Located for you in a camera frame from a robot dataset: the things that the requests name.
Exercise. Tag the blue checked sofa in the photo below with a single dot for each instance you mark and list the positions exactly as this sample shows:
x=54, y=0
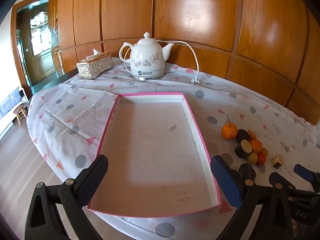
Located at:
x=8, y=102

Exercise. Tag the small wooden stool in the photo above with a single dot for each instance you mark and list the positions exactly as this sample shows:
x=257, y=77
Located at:
x=20, y=111

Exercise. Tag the small red tomato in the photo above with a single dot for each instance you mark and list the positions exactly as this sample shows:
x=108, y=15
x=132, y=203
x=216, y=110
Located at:
x=261, y=159

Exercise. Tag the white patterned tablecloth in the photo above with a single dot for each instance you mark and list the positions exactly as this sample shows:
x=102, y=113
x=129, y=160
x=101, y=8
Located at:
x=75, y=110

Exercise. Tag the small yellow kumquat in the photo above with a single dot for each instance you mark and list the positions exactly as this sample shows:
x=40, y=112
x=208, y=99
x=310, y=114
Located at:
x=252, y=158
x=265, y=152

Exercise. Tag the silver kettle base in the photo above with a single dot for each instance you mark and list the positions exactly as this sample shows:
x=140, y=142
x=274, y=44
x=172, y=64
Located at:
x=147, y=77

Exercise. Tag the wooden glass door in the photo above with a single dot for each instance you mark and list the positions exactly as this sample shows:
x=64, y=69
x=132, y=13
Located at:
x=40, y=55

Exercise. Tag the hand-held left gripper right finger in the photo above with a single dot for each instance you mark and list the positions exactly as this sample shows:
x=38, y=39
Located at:
x=226, y=182

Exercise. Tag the white floral ceramic kettle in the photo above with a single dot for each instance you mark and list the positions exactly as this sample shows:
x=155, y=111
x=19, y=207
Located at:
x=146, y=55

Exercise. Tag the pink cardboard tray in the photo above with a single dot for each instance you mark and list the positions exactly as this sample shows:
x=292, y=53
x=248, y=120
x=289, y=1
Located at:
x=150, y=142

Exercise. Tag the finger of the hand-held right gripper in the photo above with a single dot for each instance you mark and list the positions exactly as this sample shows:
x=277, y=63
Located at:
x=275, y=177
x=303, y=173

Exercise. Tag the orange with stem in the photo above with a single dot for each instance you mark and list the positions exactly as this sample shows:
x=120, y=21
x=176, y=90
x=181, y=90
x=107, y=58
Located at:
x=228, y=132

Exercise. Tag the small orange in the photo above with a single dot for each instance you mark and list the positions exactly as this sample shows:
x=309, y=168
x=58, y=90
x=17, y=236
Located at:
x=256, y=146

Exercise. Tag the white tissue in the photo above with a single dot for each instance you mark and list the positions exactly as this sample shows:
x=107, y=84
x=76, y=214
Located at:
x=96, y=52

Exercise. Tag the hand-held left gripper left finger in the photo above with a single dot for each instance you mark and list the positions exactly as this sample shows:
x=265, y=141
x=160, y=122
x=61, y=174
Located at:
x=93, y=177

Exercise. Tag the silver embossed tissue box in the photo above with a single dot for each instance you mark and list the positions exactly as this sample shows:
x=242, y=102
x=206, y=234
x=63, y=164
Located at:
x=95, y=65

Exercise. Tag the dark water chestnut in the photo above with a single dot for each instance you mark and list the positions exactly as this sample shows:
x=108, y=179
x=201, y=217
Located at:
x=247, y=171
x=242, y=135

